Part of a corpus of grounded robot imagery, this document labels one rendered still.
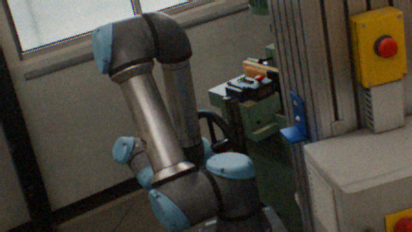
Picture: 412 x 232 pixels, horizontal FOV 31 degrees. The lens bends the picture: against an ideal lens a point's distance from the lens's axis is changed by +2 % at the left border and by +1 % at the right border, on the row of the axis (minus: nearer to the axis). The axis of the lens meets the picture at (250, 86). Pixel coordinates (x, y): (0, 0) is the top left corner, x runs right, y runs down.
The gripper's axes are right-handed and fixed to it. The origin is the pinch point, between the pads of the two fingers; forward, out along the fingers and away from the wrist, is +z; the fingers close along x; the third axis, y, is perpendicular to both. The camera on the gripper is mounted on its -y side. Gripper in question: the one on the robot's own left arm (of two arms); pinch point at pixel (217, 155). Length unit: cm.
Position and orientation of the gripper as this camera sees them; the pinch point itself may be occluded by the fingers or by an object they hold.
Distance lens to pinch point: 229.9
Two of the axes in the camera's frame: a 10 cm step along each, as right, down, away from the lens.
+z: 7.4, 1.7, 6.5
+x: 6.2, 1.9, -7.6
